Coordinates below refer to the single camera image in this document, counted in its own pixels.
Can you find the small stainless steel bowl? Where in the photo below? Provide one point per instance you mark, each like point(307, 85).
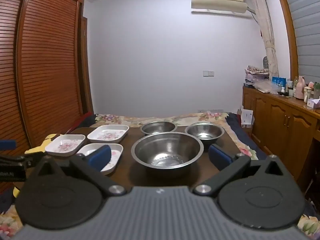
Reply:
point(157, 127)
point(205, 131)

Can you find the white tissue box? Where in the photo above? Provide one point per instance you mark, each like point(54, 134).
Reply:
point(313, 103)

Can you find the beige curtain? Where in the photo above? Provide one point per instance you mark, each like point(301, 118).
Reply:
point(268, 37)

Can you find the grey window blind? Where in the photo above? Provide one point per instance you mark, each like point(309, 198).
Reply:
point(306, 30)

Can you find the pink thermos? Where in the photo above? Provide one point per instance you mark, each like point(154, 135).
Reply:
point(299, 88)

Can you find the large stainless steel bowl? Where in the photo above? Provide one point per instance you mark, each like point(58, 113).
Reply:
point(167, 152)

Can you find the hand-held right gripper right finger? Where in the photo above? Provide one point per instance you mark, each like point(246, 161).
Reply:
point(220, 158)

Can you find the small white bottle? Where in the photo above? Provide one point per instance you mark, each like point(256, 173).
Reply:
point(283, 90)

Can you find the blue box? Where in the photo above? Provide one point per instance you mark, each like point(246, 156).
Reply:
point(278, 81)

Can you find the floral blanket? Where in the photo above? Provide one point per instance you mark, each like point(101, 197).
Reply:
point(112, 118)

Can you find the green bottle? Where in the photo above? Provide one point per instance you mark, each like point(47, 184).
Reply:
point(317, 90)

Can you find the white cardboard box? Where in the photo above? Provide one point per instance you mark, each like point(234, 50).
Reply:
point(246, 117)

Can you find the white floral rectangular plate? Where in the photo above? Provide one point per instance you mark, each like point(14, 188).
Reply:
point(65, 145)
point(107, 133)
point(115, 155)

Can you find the white wall switch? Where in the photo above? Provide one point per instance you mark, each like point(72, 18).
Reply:
point(208, 73)

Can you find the wooden louvered wardrobe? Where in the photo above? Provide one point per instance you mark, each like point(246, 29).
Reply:
point(45, 67)

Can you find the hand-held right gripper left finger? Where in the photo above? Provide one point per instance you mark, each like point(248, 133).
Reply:
point(100, 156)

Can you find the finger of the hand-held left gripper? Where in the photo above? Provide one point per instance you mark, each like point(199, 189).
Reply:
point(7, 145)
point(27, 158)

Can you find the red cloth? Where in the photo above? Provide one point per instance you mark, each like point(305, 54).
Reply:
point(82, 121)

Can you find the wooden sideboard cabinet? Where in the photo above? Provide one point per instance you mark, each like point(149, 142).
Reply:
point(280, 120)

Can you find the clear plastic bag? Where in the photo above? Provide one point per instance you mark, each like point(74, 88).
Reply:
point(265, 86)

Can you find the wooden window frame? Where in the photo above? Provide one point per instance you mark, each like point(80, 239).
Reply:
point(287, 30)

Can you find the small grey fan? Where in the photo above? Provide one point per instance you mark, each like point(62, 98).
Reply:
point(265, 62)

